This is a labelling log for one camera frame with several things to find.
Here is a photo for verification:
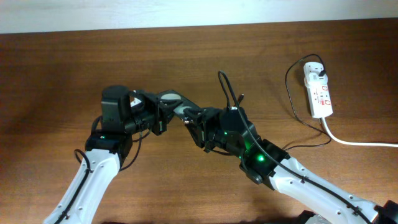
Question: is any black smartphone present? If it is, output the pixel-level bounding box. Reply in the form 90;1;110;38
129;89;203;119

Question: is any white power strip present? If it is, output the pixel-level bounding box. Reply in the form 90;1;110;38
303;62;333;118

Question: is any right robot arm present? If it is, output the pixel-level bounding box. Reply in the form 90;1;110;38
181;107;397;224

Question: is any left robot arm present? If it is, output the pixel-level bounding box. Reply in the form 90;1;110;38
44;85;182;223

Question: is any white charger adapter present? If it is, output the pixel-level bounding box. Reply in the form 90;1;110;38
304;70;328;88

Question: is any white power strip cord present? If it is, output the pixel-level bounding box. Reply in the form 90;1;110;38
320;117;398;148

